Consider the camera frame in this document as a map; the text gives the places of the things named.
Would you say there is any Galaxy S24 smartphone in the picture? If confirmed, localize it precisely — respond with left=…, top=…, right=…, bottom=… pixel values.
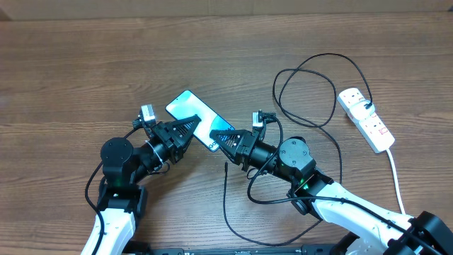
left=164, top=89, right=236, bottom=153

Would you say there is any black USB charging cable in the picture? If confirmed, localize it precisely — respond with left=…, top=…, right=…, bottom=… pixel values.
left=222, top=52, right=374, bottom=247

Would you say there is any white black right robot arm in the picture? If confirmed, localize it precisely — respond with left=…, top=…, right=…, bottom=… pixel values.
left=210, top=130, right=452, bottom=254

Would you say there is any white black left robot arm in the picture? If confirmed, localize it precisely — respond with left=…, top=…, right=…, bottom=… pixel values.
left=82, top=114, right=201, bottom=254

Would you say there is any white USB charger plug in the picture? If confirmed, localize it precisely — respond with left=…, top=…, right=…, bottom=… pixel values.
left=348, top=100, right=376, bottom=123

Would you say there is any white power strip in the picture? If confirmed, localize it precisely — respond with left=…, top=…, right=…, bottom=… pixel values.
left=337, top=88, right=395, bottom=153

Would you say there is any cardboard backdrop panel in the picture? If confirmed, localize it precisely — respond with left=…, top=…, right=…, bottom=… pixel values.
left=1, top=0, right=452, bottom=21

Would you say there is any white power strip cord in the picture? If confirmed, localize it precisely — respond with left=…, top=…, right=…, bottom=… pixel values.
left=385, top=148, right=406, bottom=216

